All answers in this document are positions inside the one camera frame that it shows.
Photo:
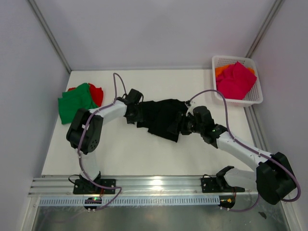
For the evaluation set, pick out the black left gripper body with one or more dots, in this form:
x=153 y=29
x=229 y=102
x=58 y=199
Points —
x=136 y=109

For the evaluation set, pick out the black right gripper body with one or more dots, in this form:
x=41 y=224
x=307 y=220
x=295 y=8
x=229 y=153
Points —
x=188 y=124

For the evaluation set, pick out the black t shirt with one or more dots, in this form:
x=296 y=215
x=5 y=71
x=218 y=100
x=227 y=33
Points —
x=158 y=117

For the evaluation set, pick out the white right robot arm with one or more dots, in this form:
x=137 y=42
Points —
x=272 y=176

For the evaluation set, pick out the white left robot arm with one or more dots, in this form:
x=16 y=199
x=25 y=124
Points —
x=85 y=130

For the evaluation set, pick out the red t shirt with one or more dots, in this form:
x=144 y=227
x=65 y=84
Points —
x=96 y=93

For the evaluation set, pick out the pink t shirt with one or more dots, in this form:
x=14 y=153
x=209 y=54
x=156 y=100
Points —
x=235 y=82

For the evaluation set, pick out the green t shirt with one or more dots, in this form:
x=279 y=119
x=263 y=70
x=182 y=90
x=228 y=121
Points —
x=67 y=110

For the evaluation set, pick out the orange t shirt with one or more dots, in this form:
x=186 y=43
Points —
x=219 y=70

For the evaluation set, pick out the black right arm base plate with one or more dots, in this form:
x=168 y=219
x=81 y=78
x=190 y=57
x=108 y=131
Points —
x=214 y=184

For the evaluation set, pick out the grey slotted cable duct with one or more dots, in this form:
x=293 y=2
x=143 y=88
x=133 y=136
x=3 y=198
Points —
x=131 y=200

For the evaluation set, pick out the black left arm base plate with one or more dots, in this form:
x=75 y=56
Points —
x=83 y=186

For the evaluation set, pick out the aluminium front rail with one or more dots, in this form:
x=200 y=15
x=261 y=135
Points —
x=131 y=185

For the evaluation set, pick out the left rear frame post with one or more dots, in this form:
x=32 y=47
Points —
x=49 y=34

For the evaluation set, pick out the frame post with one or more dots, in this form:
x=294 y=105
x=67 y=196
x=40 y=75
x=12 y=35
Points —
x=49 y=34
x=271 y=15

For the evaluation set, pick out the right rear frame post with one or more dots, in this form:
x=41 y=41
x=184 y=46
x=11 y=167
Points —
x=271 y=15

